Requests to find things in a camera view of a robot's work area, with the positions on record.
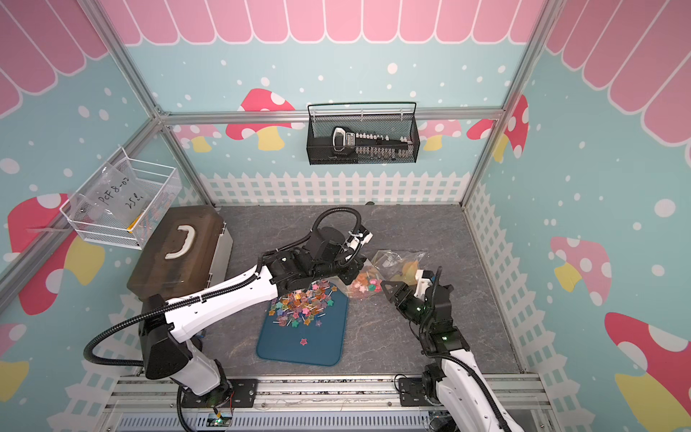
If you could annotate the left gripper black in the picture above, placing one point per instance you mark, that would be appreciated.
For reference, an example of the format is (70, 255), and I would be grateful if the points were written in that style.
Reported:
(353, 267)

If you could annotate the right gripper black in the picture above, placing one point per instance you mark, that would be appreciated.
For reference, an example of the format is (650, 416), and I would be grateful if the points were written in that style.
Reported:
(399, 293)

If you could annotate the candy ziploc bag yellow label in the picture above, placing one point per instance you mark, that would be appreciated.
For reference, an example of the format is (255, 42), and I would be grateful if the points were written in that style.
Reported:
(366, 285)

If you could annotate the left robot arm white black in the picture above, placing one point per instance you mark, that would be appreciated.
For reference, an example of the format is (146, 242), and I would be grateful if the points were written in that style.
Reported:
(167, 343)

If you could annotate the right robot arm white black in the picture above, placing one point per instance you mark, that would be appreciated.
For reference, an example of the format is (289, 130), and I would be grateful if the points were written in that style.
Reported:
(453, 381)

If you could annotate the pile of colourful candies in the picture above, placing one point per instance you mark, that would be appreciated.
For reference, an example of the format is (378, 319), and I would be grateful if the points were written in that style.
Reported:
(304, 307)

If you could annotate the teal plastic tray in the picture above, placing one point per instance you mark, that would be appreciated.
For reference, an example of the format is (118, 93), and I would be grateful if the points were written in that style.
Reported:
(325, 343)

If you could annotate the tool in black basket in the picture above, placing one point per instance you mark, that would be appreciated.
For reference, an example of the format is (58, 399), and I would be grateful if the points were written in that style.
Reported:
(363, 147)

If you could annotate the brown lid storage box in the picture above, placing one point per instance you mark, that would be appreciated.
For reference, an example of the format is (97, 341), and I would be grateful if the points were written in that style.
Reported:
(188, 252)

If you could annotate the yellow item in white basket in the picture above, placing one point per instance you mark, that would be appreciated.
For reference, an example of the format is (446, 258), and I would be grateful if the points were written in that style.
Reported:
(140, 221)

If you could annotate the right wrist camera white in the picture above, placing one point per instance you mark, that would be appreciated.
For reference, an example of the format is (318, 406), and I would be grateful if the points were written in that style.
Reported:
(425, 279)

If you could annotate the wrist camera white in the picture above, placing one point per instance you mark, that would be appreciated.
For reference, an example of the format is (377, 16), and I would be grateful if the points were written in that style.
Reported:
(359, 239)
(425, 279)

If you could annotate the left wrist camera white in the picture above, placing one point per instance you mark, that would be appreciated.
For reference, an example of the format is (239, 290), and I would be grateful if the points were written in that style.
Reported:
(359, 239)

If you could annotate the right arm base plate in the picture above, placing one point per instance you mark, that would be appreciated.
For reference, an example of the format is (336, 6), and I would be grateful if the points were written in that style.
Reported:
(412, 392)

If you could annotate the black wire mesh basket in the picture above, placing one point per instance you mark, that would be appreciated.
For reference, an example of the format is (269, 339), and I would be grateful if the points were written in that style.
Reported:
(396, 119)

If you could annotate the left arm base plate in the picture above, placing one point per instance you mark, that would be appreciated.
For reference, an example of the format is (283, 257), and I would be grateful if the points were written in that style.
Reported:
(232, 393)

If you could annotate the white wire basket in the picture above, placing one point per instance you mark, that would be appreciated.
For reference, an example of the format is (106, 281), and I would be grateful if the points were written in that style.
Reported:
(109, 201)

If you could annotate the aluminium rail front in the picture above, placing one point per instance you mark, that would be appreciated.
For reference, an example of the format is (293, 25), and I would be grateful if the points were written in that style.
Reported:
(317, 392)

